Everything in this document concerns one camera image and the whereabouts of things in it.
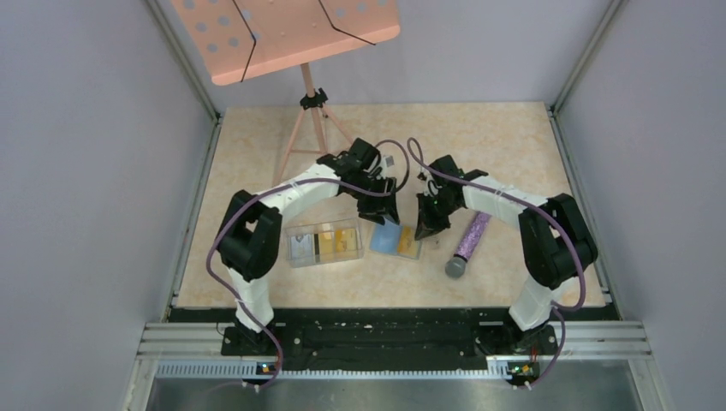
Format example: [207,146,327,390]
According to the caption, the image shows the clear plastic card box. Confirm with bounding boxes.
[283,218,364,268]

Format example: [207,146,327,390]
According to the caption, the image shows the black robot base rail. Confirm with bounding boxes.
[221,308,557,372]

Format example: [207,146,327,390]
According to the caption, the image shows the black stripe yellow card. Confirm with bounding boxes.
[313,231,335,261]

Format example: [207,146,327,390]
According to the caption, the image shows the yellow credit card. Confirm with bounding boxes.
[396,226,421,259]
[333,228,360,253]

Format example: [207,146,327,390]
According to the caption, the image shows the purple glitter microphone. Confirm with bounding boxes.
[444,212,491,279]

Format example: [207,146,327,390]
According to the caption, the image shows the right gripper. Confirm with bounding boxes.
[415,191,461,241]

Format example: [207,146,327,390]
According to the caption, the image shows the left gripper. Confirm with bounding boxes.
[345,174,399,225]

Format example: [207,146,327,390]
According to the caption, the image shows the white grey credit card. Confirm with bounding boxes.
[289,234,314,260]

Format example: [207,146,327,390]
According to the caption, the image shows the pink music stand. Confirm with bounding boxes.
[172,0,401,182]

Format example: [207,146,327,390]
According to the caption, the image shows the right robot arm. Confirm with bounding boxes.
[415,155,598,353]

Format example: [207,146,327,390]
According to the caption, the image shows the grey slotted cable duct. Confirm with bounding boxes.
[155,360,534,381]

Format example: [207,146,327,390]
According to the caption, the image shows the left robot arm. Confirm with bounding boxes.
[211,139,404,354]

